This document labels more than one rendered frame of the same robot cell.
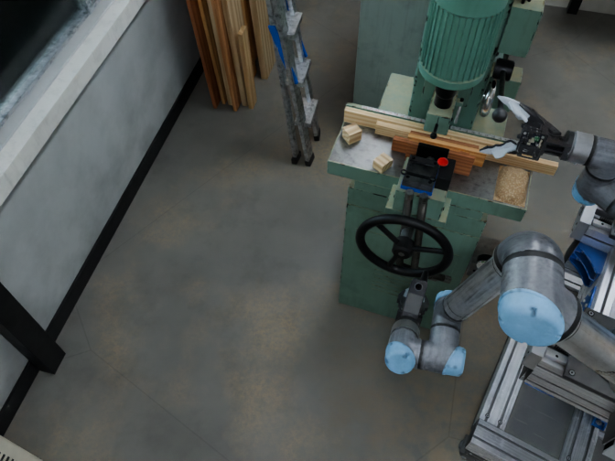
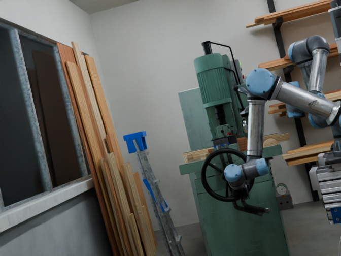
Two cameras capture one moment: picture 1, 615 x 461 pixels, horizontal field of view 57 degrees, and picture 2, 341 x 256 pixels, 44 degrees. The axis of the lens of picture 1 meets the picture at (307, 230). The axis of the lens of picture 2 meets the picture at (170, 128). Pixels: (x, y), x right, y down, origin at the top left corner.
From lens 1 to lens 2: 1.74 m
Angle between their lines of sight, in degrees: 56
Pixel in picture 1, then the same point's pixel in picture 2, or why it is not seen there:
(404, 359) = (233, 167)
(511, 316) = (249, 77)
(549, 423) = not seen: outside the picture
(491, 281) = (252, 110)
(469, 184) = not seen: hidden behind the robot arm
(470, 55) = (218, 85)
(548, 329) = (265, 74)
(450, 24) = (205, 74)
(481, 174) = not seen: hidden behind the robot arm
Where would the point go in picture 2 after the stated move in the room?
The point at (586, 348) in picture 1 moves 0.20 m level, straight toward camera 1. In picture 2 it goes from (293, 90) to (268, 94)
